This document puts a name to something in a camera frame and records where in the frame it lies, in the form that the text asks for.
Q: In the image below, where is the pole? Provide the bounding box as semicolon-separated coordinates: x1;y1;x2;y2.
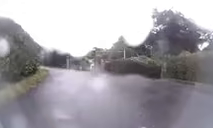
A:
122;47;127;61

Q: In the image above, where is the low dark hedge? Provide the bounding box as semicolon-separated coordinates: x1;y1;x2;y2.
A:
104;55;162;80

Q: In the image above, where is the wet grey asphalt road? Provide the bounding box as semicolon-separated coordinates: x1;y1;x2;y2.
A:
0;67;213;128

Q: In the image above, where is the large dark tree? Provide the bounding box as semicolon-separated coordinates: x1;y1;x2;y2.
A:
140;8;213;58

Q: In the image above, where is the trimmed green hedge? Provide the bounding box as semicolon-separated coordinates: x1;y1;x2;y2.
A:
163;50;213;85

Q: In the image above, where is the grass verge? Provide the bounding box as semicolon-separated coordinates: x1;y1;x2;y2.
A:
0;67;50;109

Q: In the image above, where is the tall dark green hedge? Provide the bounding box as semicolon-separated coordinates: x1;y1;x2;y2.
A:
0;14;45;88

